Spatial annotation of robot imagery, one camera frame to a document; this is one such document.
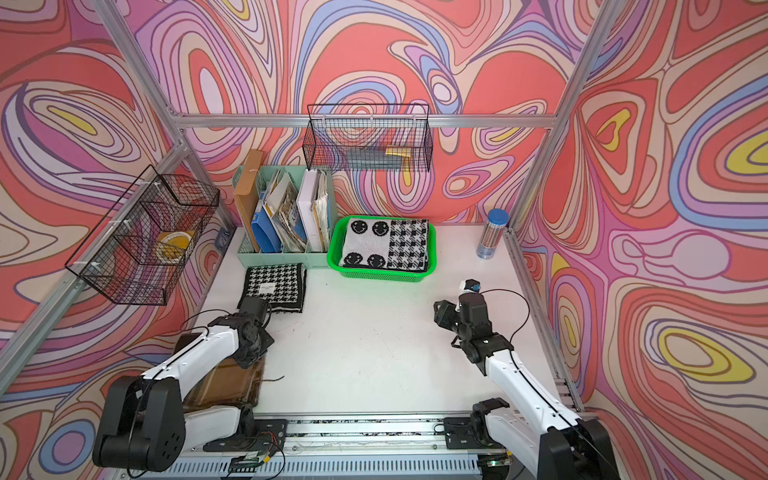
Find magazines in organizer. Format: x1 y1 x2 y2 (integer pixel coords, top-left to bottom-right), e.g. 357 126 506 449
265 170 307 253

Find mint green file organizer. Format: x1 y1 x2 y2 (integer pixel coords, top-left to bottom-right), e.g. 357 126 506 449
232 165 338 269

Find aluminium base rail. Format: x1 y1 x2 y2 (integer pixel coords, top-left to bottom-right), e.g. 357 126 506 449
98 410 625 480

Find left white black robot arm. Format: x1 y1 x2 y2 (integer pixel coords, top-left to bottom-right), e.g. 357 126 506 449
92 297 274 473

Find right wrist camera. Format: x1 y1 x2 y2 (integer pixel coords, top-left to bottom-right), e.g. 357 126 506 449
462 279 481 293

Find green plastic basket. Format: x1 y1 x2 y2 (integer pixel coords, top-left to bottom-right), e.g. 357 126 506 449
326 215 438 283

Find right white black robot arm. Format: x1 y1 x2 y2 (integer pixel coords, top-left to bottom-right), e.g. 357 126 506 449
433 288 620 479

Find blue folder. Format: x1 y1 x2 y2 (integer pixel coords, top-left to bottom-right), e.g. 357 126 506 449
251 199 282 254

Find green circuit board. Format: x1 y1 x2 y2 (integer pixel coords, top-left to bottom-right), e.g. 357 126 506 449
229 456 264 470

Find smiley face checked scarf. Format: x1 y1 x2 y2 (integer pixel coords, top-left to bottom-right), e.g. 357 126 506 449
338 217 429 272

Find black wire basket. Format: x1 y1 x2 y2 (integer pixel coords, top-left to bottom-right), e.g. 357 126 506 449
65 166 220 306
302 102 434 173

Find white papers stack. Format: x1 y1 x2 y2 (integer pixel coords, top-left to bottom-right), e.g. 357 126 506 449
296 169 330 253

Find brown plaid scarf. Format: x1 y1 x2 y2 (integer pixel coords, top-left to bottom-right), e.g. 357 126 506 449
183 358 266 413

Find left black wire basket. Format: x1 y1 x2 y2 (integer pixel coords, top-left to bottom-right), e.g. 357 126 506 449
65 166 220 306

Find back black wire basket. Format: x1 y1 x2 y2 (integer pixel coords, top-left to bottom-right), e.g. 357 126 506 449
302 102 434 173

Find black white houndstooth scarf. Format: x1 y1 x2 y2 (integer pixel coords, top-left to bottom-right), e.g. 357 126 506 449
238 263 307 313

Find clear pencil tube blue lid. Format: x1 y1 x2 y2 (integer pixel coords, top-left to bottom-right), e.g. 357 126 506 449
476 208 510 259

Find brown cardboard folder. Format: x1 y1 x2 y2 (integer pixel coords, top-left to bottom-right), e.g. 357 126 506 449
234 150 265 252

